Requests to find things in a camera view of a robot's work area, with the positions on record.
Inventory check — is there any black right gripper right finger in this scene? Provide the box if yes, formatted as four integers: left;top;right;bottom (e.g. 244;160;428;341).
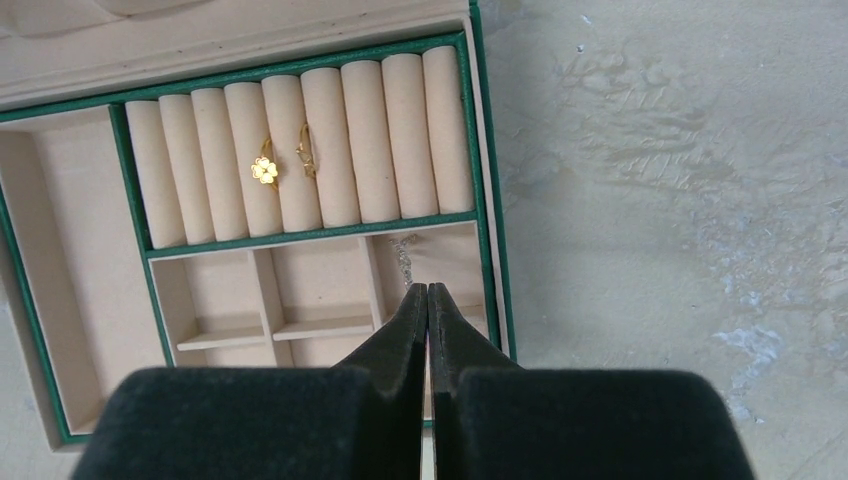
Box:
428;283;754;479

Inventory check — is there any green jewelry box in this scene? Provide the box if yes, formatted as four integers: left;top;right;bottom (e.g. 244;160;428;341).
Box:
0;0;518;455

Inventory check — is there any silver chain pendant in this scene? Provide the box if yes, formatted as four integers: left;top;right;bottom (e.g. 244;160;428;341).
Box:
389;234;417;290

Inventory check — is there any green jewelry tray insert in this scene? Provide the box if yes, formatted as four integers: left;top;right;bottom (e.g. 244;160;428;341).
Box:
1;32;510;452

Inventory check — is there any gold ring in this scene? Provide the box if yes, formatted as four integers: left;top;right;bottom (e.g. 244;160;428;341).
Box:
250;135;281;193
294;122;319;180

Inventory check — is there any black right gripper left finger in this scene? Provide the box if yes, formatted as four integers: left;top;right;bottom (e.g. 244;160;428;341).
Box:
73;284;428;479

